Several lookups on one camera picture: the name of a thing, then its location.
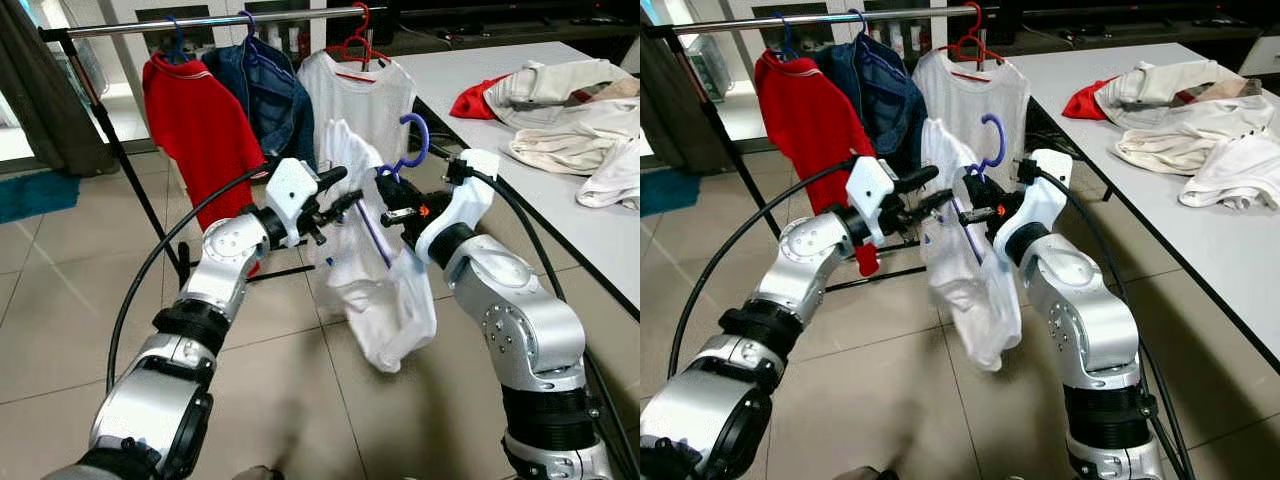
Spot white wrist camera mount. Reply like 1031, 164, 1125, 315
415, 150, 501, 267
265, 157, 321, 249
995, 150, 1074, 267
845, 155, 897, 247

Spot chrome clothes rack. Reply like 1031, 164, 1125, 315
38, 3, 391, 291
645, 3, 987, 297

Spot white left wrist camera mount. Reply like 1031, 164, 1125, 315
265, 157, 321, 249
845, 155, 897, 247

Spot red T-shirt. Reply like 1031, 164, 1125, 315
1062, 78, 1117, 122
142, 52, 268, 276
450, 75, 512, 122
753, 50, 882, 277

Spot red plastic hanger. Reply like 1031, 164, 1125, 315
935, 3, 1007, 82
325, 3, 394, 82

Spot cream jeans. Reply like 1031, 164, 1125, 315
485, 58, 641, 177
1095, 58, 1280, 177

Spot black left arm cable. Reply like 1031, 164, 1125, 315
668, 155, 862, 382
105, 163, 273, 397

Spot white printed T-shirt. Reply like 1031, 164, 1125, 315
315, 118, 439, 375
920, 118, 1027, 374

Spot white plain T-shirt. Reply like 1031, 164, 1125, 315
297, 50, 419, 172
575, 135, 641, 212
915, 48, 1032, 167
1180, 135, 1280, 212

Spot teal floor mat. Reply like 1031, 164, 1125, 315
0, 170, 82, 224
640, 168, 687, 217

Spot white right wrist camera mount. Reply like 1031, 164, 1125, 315
995, 150, 1074, 267
415, 150, 501, 267

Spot dark TV cabinet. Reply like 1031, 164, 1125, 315
385, 0, 641, 57
985, 0, 1280, 47

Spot blue denim jacket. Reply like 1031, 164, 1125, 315
815, 35, 930, 177
203, 38, 317, 172

